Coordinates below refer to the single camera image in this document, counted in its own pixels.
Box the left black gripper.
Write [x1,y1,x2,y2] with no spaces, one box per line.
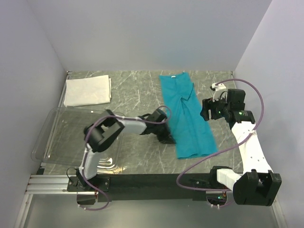
[152,122,176,144]

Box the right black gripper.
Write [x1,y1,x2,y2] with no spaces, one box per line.
[199,93,231,121]

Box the teal t shirt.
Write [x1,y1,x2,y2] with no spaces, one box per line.
[159,72,218,159]

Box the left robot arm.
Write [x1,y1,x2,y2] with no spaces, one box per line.
[76,108,176,191]

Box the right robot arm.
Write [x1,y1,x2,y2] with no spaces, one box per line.
[200,85,282,206]

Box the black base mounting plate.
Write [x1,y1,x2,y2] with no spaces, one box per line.
[67,173,228,205]

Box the folded white t shirt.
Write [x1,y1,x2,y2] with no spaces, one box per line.
[64,75,112,107]

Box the clear plastic bin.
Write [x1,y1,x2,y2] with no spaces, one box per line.
[30,107,126,171]

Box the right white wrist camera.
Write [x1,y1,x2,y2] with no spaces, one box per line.
[210,83,228,102]

